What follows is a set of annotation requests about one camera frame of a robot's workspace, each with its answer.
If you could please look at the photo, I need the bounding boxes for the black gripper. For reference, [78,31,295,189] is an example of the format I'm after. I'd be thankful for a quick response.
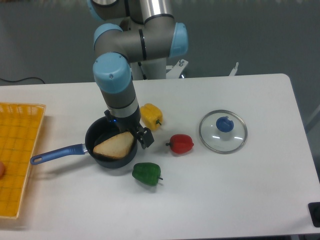
[104,109,154,149]

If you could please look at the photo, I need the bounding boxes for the triangle toast bread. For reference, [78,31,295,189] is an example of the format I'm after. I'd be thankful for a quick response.
[93,131,135,159]

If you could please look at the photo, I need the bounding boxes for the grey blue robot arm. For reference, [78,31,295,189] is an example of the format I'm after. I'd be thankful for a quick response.
[87,0,189,149]

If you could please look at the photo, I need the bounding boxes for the yellow bell pepper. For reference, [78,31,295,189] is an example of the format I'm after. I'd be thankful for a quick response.
[140,103,163,131]

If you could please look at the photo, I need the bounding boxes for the red bell pepper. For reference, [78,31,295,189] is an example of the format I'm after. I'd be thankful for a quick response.
[165,134,194,155]

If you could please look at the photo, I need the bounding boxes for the green bell pepper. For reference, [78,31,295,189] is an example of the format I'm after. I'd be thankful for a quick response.
[131,162,163,187]

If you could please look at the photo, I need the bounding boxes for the glass lid blue knob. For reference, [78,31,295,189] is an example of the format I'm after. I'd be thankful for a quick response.
[198,109,248,155]

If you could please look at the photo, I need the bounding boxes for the yellow woven basket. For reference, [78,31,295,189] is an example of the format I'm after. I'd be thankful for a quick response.
[0,102,46,219]

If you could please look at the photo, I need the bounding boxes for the orange object in basket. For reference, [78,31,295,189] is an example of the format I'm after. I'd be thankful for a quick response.
[0,161,6,178]

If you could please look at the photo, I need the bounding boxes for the black table corner device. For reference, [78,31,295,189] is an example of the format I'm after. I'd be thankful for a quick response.
[308,202,320,228]

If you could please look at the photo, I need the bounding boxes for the black saucepan blue handle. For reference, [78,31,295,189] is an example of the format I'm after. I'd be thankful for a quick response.
[30,117,138,169]

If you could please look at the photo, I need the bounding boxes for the white metal mounting frame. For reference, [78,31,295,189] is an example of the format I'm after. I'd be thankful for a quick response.
[130,59,240,81]

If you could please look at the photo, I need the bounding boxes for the black floor cable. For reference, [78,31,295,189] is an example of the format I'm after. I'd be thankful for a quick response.
[0,76,46,84]

